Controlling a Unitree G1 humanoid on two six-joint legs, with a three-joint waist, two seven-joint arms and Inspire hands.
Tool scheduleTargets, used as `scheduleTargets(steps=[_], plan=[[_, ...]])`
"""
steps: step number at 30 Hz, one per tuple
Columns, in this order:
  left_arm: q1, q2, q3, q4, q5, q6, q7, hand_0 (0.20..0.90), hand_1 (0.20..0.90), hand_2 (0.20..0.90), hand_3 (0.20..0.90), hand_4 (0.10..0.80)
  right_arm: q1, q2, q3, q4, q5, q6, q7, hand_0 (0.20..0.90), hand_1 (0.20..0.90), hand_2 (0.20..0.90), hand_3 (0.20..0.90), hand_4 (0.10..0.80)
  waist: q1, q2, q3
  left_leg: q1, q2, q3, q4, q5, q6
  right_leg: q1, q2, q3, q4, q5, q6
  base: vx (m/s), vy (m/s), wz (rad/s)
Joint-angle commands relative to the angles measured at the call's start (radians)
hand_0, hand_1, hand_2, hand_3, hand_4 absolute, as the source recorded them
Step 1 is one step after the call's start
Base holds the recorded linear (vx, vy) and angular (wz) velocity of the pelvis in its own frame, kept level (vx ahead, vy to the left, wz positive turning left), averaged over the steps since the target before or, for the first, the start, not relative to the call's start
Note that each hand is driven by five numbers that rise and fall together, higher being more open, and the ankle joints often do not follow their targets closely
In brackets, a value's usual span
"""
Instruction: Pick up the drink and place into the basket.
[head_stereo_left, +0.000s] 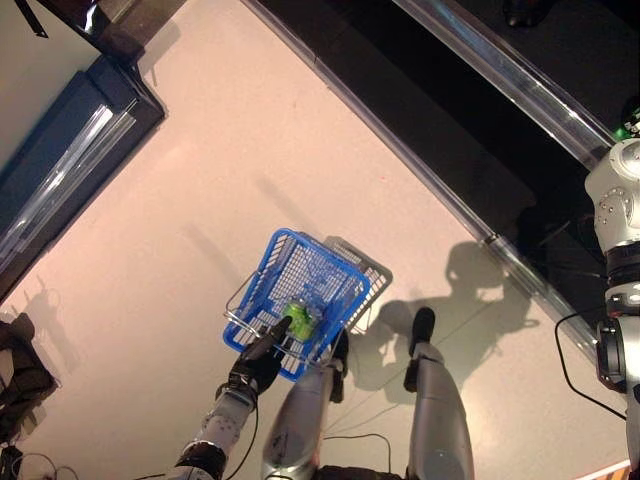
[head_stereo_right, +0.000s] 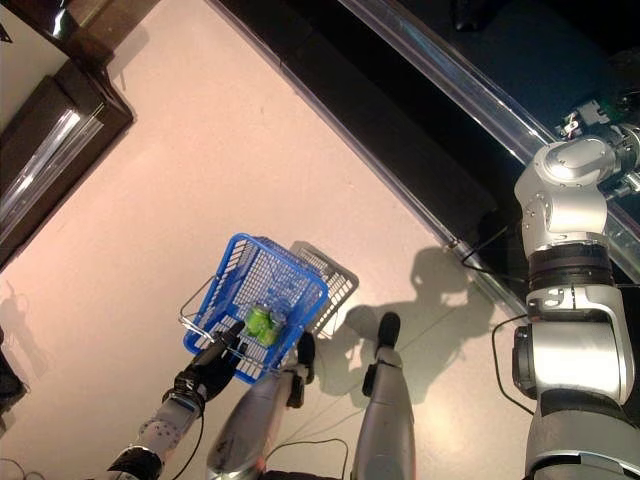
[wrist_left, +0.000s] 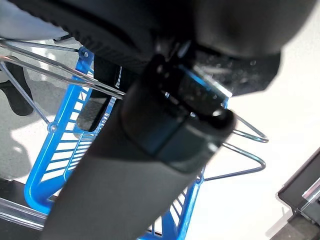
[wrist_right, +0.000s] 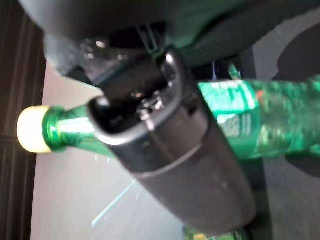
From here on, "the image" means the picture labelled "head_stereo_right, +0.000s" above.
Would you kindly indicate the green bottle in basket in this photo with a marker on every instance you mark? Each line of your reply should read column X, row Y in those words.
column 257, row 322

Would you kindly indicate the silver left robot leg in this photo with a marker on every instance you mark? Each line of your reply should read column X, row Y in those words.
column 250, row 425

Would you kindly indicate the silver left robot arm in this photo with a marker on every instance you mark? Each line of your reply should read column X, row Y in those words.
column 160, row 430

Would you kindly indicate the blue plastic shopping basket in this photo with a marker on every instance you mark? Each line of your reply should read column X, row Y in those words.
column 270, row 280

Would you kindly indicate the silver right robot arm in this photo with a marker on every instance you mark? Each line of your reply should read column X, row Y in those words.
column 565, row 200

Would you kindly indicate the black shelf board clear rail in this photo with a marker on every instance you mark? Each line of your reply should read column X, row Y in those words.
column 525, row 50

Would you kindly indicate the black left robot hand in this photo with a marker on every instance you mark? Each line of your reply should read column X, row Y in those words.
column 210, row 372

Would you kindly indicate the dark brown low shelf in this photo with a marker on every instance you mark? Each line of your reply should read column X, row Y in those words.
column 30, row 165

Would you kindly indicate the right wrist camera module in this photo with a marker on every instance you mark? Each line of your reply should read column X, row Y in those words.
column 587, row 117

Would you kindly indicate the silver robot leg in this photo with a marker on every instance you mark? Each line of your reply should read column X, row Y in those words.
column 385, row 430
column 250, row 425

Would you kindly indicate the silver right robot leg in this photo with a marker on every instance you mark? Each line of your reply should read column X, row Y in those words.
column 385, row 430

